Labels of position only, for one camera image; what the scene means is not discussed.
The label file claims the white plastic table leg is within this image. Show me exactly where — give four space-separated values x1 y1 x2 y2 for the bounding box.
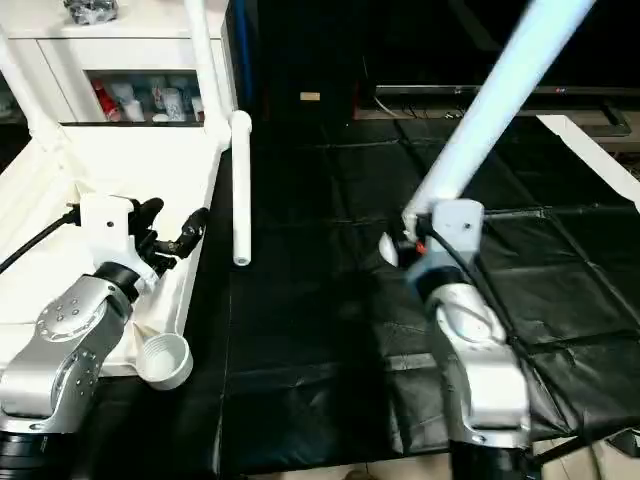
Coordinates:
230 110 254 268
183 0 236 151
378 0 598 269
0 35 71 153

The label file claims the white plastic table top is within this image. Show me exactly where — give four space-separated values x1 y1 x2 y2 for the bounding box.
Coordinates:
0 125 229 391

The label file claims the black work mat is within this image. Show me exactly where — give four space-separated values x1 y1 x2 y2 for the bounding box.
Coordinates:
0 105 640 476

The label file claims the white bottle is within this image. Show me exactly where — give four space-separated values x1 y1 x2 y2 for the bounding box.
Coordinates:
162 85 183 119

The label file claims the red bottle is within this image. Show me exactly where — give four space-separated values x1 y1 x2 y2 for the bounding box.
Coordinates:
93 80 114 121

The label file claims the white glass door cabinet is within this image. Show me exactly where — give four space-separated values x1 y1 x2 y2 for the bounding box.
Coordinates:
0 0 236 127

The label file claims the grey metallic ornament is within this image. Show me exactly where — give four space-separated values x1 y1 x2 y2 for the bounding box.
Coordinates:
63 0 119 26

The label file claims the black stand foot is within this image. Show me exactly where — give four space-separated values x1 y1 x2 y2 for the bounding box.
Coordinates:
535 430 640 469

